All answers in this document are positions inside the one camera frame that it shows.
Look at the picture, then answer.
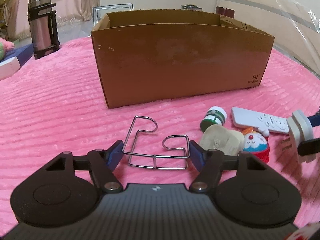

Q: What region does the white square night light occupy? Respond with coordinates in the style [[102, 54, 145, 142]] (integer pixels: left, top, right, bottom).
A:
[[281, 109, 316, 164]]

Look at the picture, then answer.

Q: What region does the metal wire hook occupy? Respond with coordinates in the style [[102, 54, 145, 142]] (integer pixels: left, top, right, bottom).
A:
[[123, 115, 190, 170]]

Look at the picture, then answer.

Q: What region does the beige tape roll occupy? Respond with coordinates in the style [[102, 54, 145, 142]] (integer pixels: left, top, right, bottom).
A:
[[199, 125, 245, 155]]

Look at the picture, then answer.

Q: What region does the white remote control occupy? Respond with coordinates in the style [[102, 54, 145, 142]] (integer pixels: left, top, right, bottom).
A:
[[231, 107, 289, 134]]

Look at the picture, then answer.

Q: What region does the green white small bottle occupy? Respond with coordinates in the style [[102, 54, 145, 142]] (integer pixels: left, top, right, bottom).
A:
[[200, 106, 227, 132]]

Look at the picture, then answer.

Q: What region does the red Doraemon figurine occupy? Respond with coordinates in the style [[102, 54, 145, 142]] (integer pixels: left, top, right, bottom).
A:
[[242, 127, 270, 163]]

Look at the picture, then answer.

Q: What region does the pink fleece blanket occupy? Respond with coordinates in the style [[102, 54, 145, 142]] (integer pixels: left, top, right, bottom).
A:
[[1, 37, 319, 235]]

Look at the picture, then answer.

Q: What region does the clear plastic sheet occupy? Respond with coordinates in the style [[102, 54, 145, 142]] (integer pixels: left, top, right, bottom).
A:
[[216, 0, 319, 75]]

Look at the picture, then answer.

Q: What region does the brown cardboard box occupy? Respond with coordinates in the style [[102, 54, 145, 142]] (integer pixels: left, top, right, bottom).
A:
[[91, 9, 274, 108]]

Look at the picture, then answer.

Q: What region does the white flat box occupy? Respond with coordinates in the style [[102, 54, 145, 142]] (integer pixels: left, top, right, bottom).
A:
[[0, 44, 34, 80]]

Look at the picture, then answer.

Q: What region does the maroon thermos cup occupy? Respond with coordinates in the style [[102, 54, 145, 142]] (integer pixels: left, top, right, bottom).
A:
[[215, 6, 235, 18]]

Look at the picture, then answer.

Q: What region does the steel thermos flask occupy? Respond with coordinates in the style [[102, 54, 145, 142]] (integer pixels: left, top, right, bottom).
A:
[[28, 0, 60, 59]]

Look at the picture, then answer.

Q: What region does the framed picture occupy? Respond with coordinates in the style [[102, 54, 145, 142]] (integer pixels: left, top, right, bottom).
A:
[[92, 3, 134, 27]]

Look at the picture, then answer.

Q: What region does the green pink plush toy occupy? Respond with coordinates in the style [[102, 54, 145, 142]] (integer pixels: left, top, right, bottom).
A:
[[0, 38, 15, 61]]

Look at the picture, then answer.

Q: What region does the dark glass jar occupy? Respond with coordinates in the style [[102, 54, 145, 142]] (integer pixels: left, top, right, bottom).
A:
[[181, 4, 203, 11]]

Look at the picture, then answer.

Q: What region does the pink curtain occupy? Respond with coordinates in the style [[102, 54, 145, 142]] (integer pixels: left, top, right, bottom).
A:
[[1, 0, 100, 40]]

